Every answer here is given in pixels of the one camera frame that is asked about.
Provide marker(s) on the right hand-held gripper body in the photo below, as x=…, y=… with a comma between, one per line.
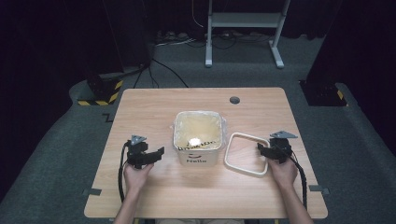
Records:
x=282, y=151

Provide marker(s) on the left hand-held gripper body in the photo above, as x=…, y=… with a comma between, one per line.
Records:
x=136, y=155

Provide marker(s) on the white paper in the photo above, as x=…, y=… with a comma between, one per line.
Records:
x=194, y=141

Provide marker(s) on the white square trash bin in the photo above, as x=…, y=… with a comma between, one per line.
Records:
x=196, y=157

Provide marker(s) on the clear plastic bin bag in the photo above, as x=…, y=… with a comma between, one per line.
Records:
x=199, y=126

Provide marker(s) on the person's left hand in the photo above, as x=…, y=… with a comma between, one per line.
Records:
x=135, y=179

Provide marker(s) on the person's right hand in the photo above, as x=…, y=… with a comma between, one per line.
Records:
x=285, y=174

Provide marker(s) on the grey tape strip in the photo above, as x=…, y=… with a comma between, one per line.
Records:
x=318, y=188
x=92, y=192

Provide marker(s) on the black yellow striped stand base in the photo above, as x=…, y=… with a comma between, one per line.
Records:
x=322, y=93
x=101, y=90

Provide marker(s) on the power strip with plugs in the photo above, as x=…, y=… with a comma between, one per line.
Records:
x=174, y=37

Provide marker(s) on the white metal stand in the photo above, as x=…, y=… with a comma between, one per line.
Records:
x=246, y=20

